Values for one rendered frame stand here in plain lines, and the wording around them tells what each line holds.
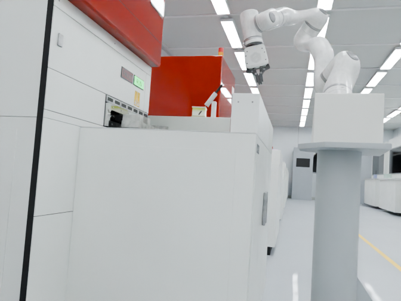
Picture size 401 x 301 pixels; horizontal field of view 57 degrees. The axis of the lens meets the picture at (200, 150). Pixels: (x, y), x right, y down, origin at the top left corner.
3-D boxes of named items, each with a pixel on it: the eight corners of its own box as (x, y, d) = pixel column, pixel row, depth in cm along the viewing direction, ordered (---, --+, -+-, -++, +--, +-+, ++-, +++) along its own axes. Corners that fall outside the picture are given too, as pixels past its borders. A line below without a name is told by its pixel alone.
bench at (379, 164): (373, 209, 1076) (376, 141, 1089) (362, 205, 1250) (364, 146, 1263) (415, 212, 1049) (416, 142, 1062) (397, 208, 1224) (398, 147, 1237)
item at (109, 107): (102, 125, 148) (104, 102, 148) (145, 137, 190) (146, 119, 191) (107, 125, 147) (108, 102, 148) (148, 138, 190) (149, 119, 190)
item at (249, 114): (230, 134, 124) (232, 92, 125) (248, 147, 177) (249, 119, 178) (257, 134, 122) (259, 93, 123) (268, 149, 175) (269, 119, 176)
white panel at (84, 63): (36, 116, 113) (48, -10, 115) (141, 143, 192) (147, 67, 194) (45, 117, 112) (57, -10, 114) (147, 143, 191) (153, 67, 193)
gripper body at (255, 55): (241, 44, 163) (245, 68, 162) (264, 39, 161) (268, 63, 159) (243, 49, 170) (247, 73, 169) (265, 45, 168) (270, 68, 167)
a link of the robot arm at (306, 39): (336, 72, 159) (314, 100, 170) (357, 79, 164) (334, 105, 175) (303, 13, 192) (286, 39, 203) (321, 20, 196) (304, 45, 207)
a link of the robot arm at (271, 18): (299, 17, 179) (273, 28, 157) (271, 30, 189) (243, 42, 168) (292, -1, 177) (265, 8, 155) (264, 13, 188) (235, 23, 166)
